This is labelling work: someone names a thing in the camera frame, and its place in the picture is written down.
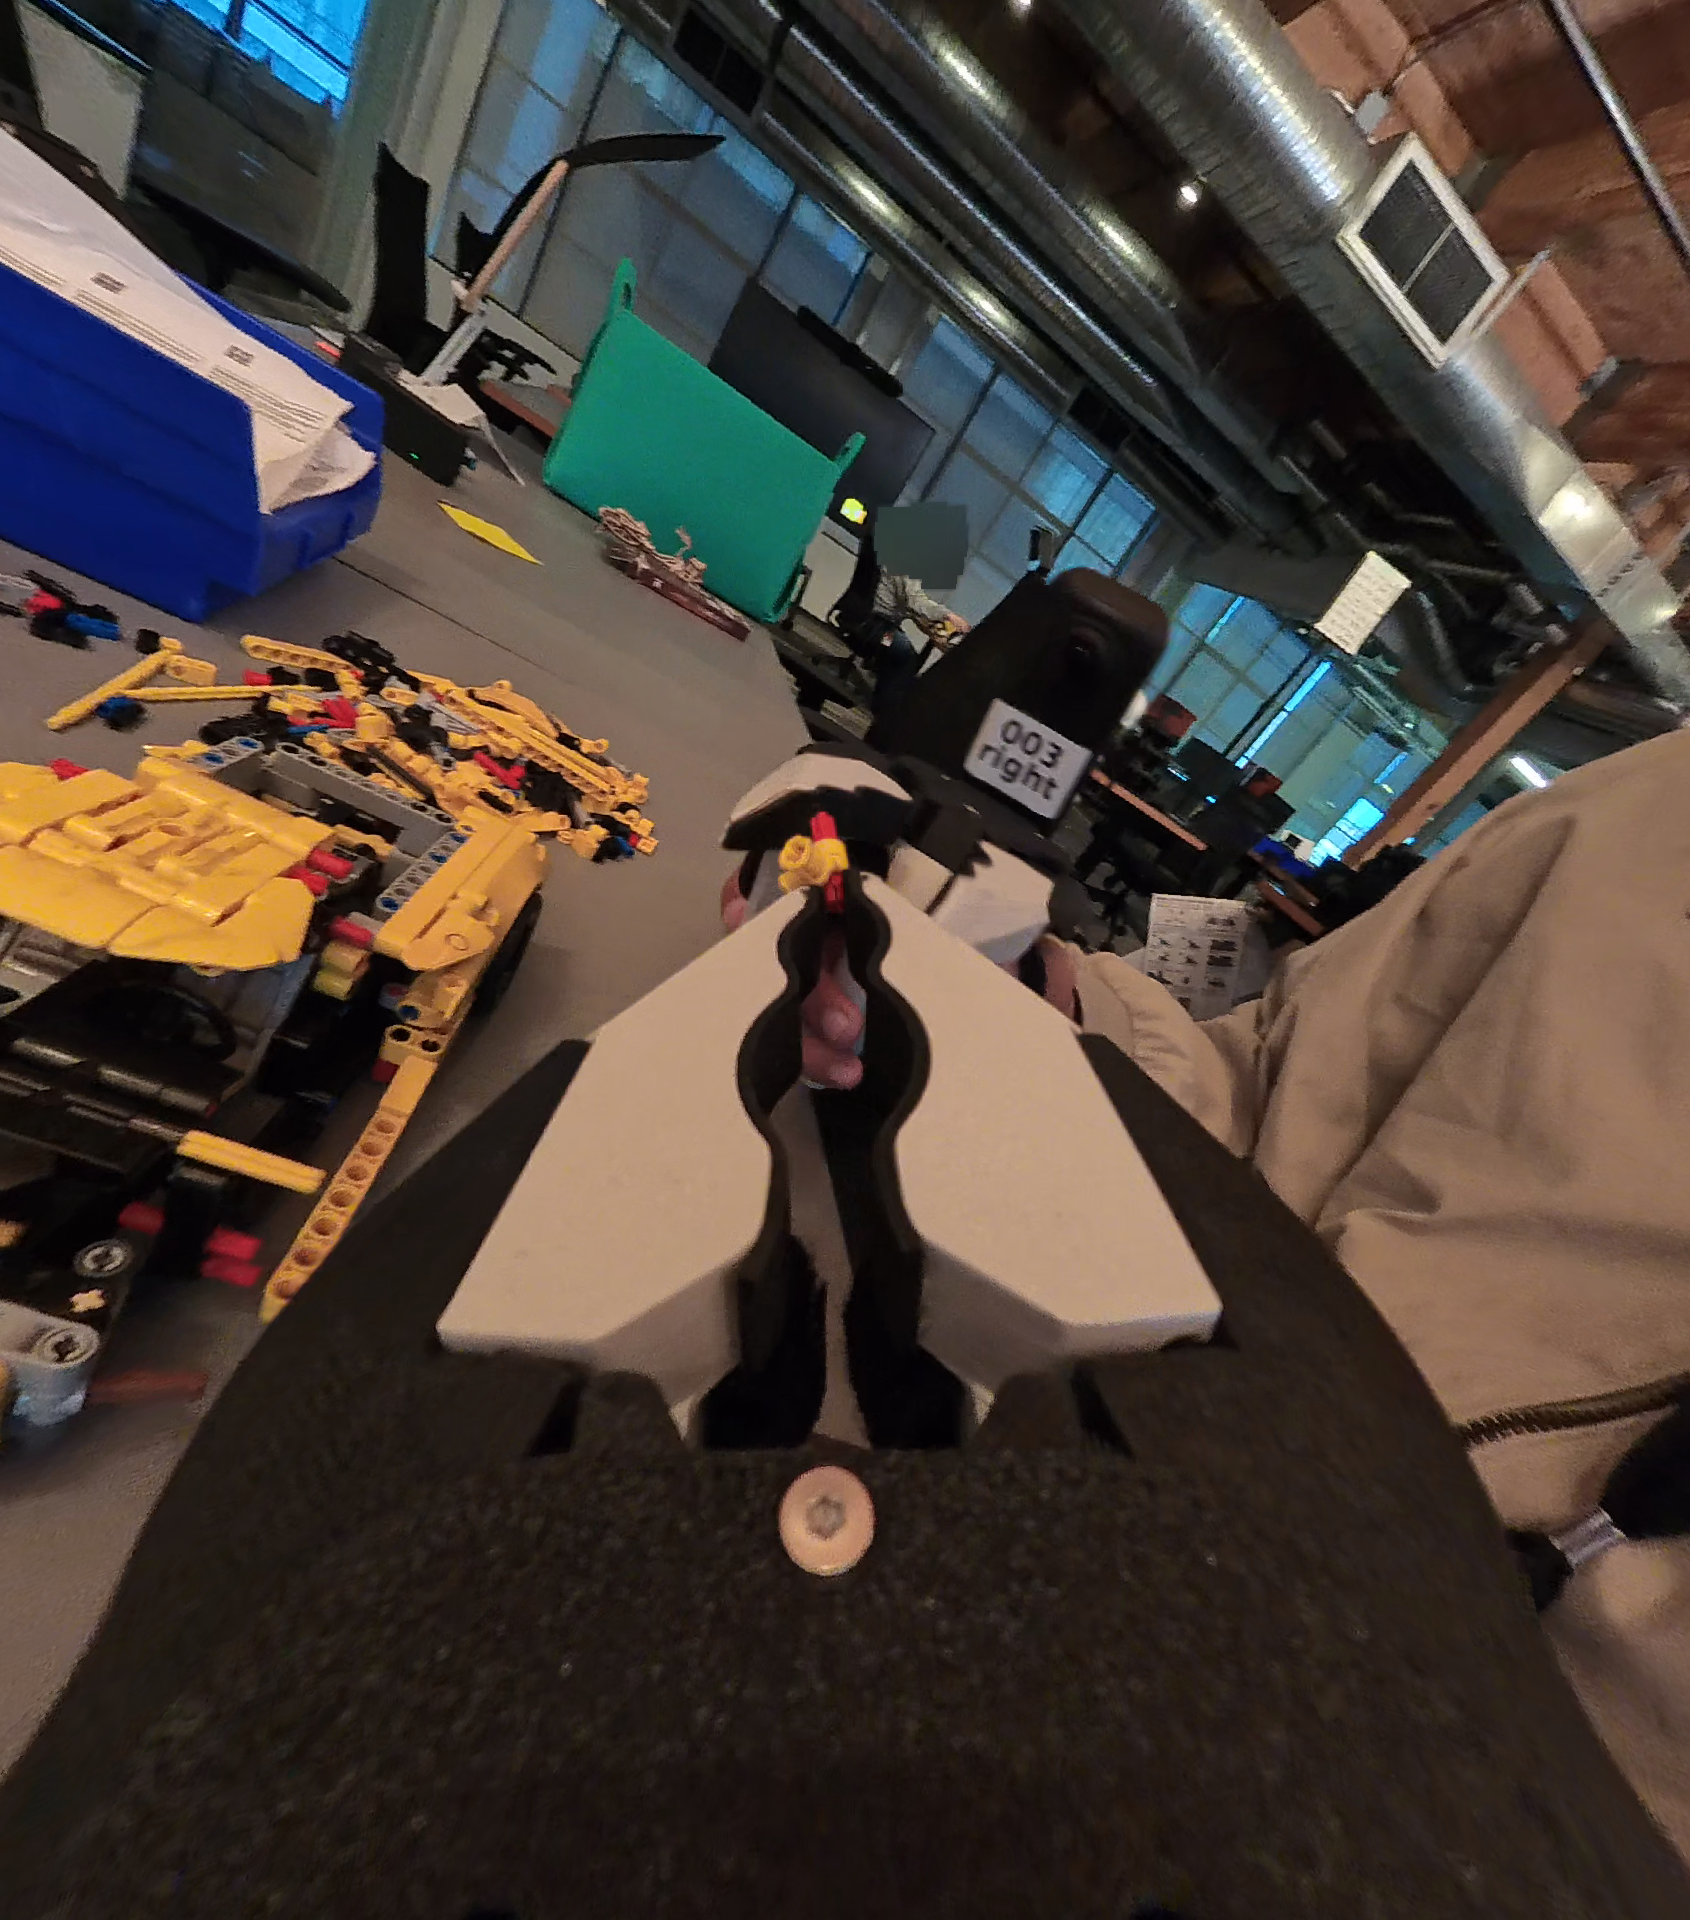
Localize small yellow toy connector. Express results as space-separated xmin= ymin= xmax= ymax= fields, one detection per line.
xmin=777 ymin=811 xmax=854 ymax=911

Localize black office chair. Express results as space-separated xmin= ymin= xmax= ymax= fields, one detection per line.
xmin=868 ymin=564 xmax=1173 ymax=788

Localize pile of small toy pieces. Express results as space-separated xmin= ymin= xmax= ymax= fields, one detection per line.
xmin=0 ymin=535 xmax=662 ymax=871

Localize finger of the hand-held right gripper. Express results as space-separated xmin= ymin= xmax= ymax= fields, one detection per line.
xmin=721 ymin=750 xmax=931 ymax=903
xmin=891 ymin=841 xmax=1061 ymax=971

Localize grey desk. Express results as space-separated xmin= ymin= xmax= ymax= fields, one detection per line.
xmin=0 ymin=420 xmax=878 ymax=1920

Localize white papers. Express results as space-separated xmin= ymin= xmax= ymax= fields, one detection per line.
xmin=0 ymin=37 xmax=380 ymax=511

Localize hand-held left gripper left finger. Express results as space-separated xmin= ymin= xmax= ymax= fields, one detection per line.
xmin=443 ymin=886 xmax=820 ymax=1417

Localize white ceiling air vent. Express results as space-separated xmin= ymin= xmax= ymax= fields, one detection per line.
xmin=1337 ymin=133 xmax=1520 ymax=369

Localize person's right forearm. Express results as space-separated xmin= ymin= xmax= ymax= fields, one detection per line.
xmin=1041 ymin=940 xmax=1388 ymax=1233

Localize brown sculpted model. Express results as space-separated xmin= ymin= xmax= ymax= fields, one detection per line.
xmin=596 ymin=504 xmax=756 ymax=642

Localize black monitor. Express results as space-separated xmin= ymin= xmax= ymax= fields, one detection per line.
xmin=710 ymin=280 xmax=945 ymax=519

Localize blue plastic bin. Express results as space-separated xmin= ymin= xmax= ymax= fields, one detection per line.
xmin=0 ymin=195 xmax=392 ymax=627

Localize yellow toy car chassis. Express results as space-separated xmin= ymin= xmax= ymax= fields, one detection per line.
xmin=0 ymin=734 xmax=550 ymax=1496

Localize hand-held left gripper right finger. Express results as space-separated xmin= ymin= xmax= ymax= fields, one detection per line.
xmin=851 ymin=883 xmax=1225 ymax=1417

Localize silver ventilation duct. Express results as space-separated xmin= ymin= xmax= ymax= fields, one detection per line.
xmin=1041 ymin=0 xmax=1690 ymax=715

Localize person's right hand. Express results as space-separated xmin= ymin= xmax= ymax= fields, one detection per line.
xmin=796 ymin=955 xmax=878 ymax=1100

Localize yellow sticky note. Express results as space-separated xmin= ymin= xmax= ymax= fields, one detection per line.
xmin=437 ymin=504 xmax=543 ymax=571

